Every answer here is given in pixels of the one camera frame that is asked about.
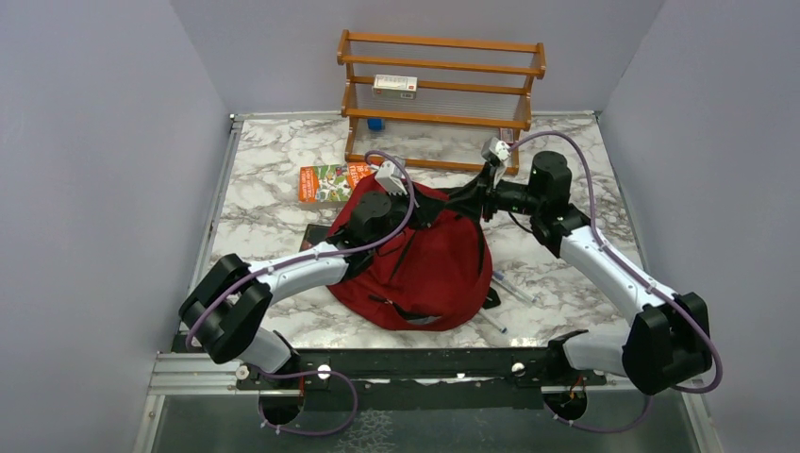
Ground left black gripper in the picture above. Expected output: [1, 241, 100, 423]
[369, 181, 445, 252]

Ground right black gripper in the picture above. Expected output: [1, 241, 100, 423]
[445, 161, 544, 223]

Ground red student backpack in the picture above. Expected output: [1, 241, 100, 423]
[328, 210, 492, 331]

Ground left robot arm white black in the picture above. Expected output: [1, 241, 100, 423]
[178, 191, 446, 388]

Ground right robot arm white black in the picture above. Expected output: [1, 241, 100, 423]
[446, 151, 712, 395]

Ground small red white box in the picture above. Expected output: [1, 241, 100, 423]
[498, 127, 516, 144]

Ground clear pen blue cap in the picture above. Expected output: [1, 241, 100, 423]
[492, 271, 538, 304]

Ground small blue cube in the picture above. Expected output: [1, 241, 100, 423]
[366, 117, 385, 131]

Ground wooden three-tier shelf rack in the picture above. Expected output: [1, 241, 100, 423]
[336, 29, 547, 161]

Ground orange green children's book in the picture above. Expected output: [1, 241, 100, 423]
[297, 162, 374, 204]

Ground dark book three days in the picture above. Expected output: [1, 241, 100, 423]
[299, 224, 331, 252]

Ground white box on shelf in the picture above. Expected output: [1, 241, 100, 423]
[372, 75, 418, 100]

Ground blue capped white marker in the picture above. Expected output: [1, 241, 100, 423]
[479, 310, 508, 334]

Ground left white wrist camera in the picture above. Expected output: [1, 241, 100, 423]
[375, 159, 408, 196]

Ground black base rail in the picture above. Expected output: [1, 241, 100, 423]
[149, 337, 645, 414]

